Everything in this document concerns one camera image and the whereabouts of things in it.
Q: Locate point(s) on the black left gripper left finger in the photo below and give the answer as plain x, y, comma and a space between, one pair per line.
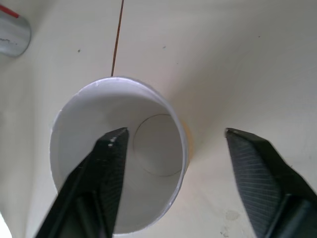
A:
99, 183

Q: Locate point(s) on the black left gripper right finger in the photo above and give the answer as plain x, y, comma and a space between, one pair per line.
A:
267, 188

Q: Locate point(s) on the white paper cup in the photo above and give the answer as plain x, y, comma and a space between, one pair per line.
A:
104, 111

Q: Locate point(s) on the grey metal tube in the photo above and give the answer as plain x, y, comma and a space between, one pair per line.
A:
12, 32

